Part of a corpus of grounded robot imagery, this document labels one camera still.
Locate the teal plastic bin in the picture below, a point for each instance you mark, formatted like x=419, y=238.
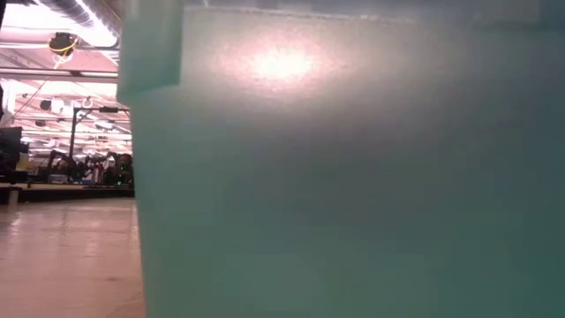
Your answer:
x=353, y=176

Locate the background black robot arm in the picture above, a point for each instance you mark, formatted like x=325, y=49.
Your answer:
x=64, y=165
x=121, y=170

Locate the background work table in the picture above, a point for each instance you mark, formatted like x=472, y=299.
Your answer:
x=66, y=191

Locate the round black ceiling speaker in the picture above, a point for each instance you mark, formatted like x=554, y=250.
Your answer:
x=45, y=104

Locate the black metal gantry frame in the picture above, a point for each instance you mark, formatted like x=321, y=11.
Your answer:
x=73, y=132

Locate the silver ceiling duct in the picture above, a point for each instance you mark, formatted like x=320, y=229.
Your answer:
x=84, y=17

